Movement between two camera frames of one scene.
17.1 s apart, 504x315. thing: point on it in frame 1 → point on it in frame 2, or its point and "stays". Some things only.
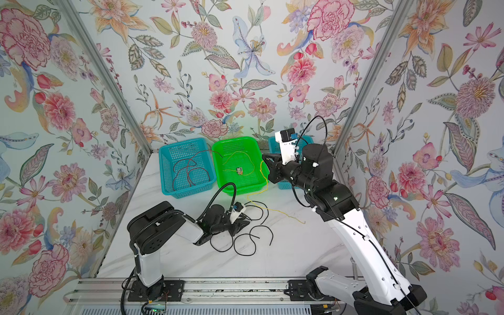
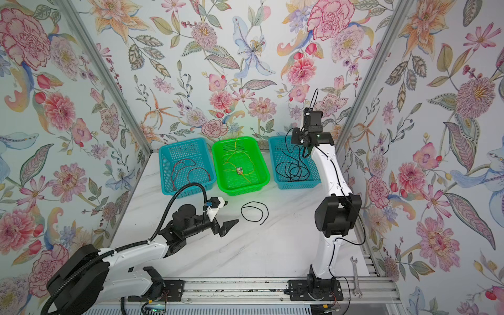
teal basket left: x=186 y=168 stays
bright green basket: x=240 y=160 stays
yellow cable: x=247 y=194 → x=242 y=161
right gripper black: x=279 y=170 → x=296 y=136
